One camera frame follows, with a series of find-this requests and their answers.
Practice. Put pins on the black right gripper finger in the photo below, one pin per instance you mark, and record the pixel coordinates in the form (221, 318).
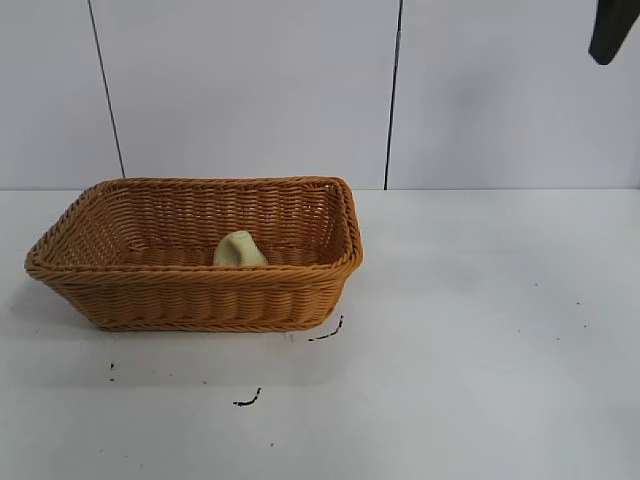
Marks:
(607, 35)

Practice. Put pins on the pale yellow egg yolk pastry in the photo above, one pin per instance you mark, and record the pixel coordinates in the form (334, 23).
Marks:
(240, 250)

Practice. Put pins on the brown woven wicker basket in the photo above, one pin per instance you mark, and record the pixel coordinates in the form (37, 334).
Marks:
(200, 295)

